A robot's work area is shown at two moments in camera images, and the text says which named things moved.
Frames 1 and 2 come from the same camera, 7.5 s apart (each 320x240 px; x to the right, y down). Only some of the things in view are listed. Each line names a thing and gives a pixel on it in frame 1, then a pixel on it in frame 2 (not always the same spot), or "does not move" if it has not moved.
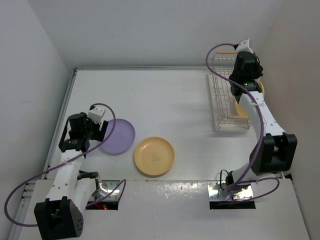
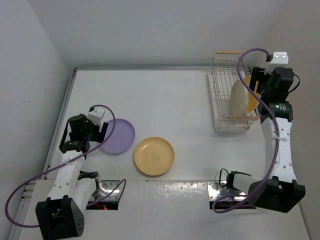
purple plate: (122, 138) does not move
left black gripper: (98, 134) does not move
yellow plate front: (154, 156) does not move
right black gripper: (258, 69) → (258, 72)
